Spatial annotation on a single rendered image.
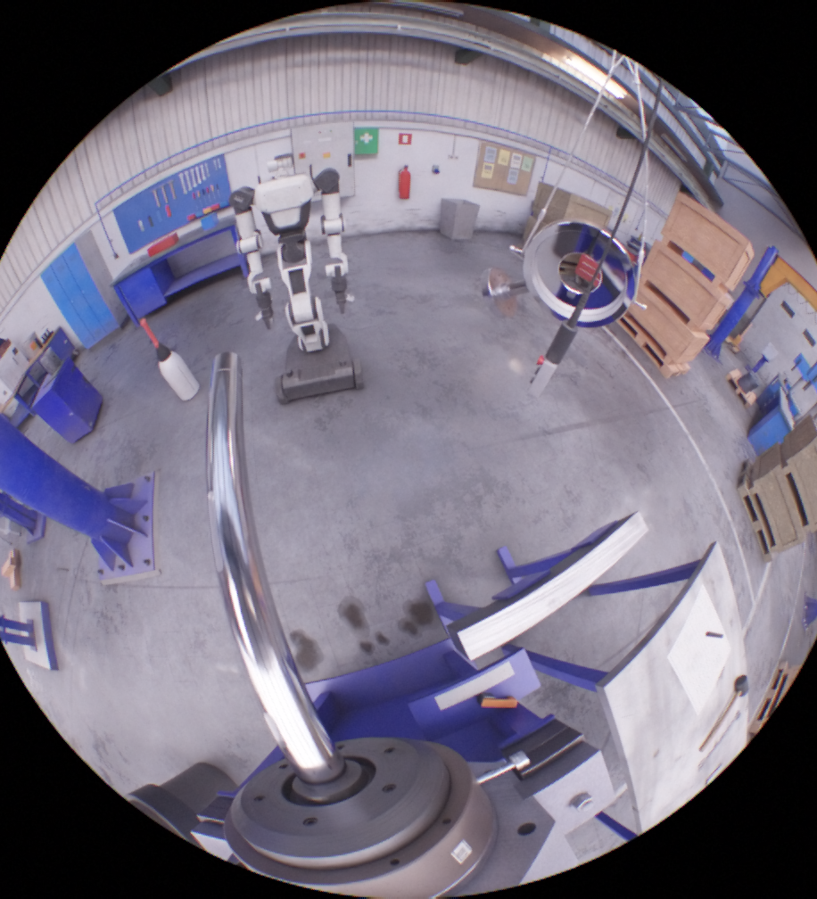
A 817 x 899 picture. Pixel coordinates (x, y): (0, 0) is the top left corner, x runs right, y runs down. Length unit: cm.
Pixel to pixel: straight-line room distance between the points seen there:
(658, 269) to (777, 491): 295
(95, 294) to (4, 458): 377
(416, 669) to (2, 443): 231
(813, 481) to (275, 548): 500
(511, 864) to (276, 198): 189
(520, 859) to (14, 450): 203
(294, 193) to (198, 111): 372
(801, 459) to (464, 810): 406
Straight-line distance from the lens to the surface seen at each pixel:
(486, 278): 104
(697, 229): 405
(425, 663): 149
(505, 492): 168
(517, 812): 52
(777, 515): 440
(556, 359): 76
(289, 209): 151
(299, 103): 479
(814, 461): 416
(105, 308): 530
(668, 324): 399
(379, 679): 151
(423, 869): 39
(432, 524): 151
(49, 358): 363
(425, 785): 41
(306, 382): 183
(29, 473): 189
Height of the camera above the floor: 146
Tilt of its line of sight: 61 degrees down
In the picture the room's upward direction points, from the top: 6 degrees clockwise
